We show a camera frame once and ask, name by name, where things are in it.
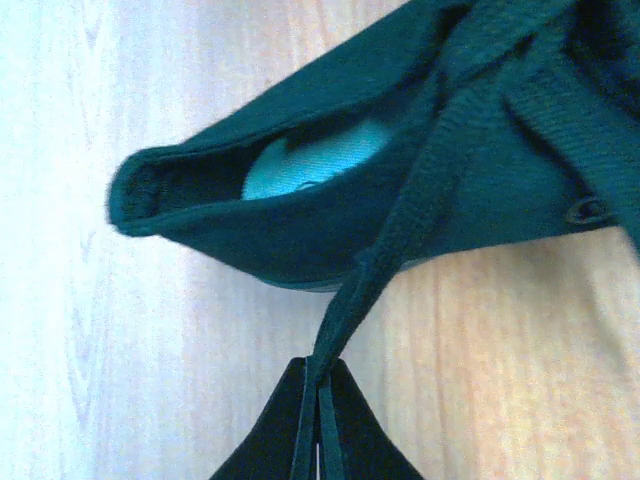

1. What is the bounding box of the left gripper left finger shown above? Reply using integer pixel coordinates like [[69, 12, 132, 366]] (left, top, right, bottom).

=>
[[212, 357, 318, 480]]

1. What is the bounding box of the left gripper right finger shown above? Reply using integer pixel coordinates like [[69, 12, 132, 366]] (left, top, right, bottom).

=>
[[318, 360, 422, 480]]

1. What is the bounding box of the black sneaker with laces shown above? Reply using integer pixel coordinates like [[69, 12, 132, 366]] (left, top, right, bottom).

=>
[[104, 0, 640, 381]]

